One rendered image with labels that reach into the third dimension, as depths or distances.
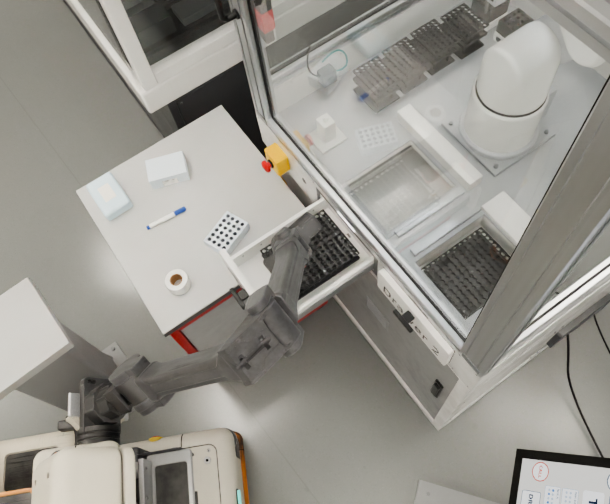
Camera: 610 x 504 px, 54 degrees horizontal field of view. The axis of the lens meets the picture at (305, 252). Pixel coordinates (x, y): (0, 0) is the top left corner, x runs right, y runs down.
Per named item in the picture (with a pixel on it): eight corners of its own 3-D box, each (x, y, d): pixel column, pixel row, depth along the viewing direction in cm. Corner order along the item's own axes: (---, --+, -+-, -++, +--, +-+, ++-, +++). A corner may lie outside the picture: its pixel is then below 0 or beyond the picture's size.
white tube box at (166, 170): (153, 190, 199) (148, 181, 194) (149, 169, 202) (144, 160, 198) (190, 180, 199) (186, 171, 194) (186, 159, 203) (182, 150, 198)
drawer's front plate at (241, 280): (279, 342, 167) (274, 330, 157) (226, 266, 178) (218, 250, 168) (285, 339, 167) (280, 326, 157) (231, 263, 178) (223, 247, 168)
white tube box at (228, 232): (226, 258, 186) (224, 253, 182) (205, 245, 188) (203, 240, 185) (250, 228, 189) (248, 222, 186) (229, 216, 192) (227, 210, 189)
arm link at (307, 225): (277, 236, 132) (301, 265, 134) (315, 204, 135) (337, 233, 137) (262, 235, 143) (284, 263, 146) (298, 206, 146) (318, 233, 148)
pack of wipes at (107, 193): (135, 207, 196) (130, 200, 192) (109, 222, 195) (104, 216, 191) (114, 176, 202) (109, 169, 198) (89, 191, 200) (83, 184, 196)
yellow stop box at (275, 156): (277, 178, 187) (274, 165, 181) (265, 163, 190) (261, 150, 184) (290, 169, 188) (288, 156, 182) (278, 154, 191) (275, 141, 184)
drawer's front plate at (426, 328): (443, 366, 160) (449, 355, 150) (377, 285, 171) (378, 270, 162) (448, 362, 160) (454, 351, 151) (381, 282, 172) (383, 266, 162)
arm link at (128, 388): (98, 397, 120) (116, 416, 122) (127, 383, 115) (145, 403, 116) (124, 367, 128) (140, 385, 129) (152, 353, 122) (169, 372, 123)
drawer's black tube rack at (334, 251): (296, 305, 169) (294, 297, 163) (263, 259, 176) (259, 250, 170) (359, 262, 173) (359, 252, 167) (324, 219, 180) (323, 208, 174)
